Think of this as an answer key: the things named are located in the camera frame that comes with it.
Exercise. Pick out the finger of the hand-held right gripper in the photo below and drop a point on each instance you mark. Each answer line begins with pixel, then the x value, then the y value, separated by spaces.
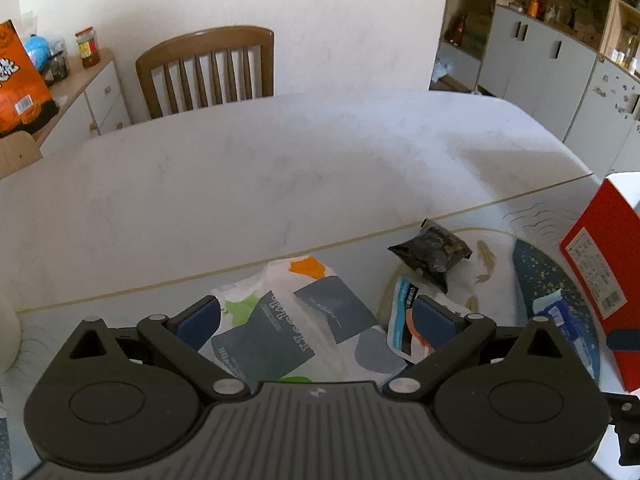
pixel 625 340
pixel 612 407

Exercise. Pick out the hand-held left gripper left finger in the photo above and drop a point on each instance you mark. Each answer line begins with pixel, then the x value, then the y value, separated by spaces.
pixel 200 321

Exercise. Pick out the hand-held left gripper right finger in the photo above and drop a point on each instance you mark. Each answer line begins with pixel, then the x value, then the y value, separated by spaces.
pixel 435 322

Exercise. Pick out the red cardboard box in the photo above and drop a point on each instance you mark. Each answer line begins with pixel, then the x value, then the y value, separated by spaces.
pixel 595 260

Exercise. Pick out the printed tissue pack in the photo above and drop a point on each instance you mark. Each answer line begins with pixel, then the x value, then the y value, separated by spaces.
pixel 300 330

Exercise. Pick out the white marble desktop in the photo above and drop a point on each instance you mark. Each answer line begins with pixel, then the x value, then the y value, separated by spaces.
pixel 250 185

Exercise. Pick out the orange and white packet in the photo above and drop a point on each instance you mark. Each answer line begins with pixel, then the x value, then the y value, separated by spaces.
pixel 400 310

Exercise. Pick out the light blue mask pack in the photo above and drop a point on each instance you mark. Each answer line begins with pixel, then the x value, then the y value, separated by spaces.
pixel 565 320

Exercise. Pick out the black snack packet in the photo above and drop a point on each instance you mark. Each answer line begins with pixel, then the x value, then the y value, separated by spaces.
pixel 430 252

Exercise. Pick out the round fish-print turntable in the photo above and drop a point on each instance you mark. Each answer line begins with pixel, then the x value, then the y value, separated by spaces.
pixel 530 270

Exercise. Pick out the white sideboard cabinet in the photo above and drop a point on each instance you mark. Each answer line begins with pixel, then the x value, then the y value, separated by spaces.
pixel 100 105

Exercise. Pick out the light wooden chair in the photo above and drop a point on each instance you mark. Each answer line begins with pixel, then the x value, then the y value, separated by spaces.
pixel 17 152

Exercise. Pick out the blue plastic bag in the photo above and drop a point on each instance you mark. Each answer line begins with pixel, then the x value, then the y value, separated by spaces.
pixel 441 70

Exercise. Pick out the brown wooden chair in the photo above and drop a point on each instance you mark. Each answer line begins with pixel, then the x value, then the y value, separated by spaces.
pixel 200 45

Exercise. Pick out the red sauce jar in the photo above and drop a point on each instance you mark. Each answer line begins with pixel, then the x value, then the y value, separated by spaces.
pixel 88 50

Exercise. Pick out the orange snack bag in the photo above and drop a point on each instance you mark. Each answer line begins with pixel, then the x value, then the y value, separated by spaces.
pixel 22 85

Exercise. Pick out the blue globe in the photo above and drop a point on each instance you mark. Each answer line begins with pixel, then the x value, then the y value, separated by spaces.
pixel 36 51

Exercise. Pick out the orange bottle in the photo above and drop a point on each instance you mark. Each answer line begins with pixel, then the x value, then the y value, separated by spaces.
pixel 533 6

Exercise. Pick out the grey wooden wall cabinet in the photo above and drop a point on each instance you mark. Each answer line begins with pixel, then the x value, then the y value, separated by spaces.
pixel 530 60

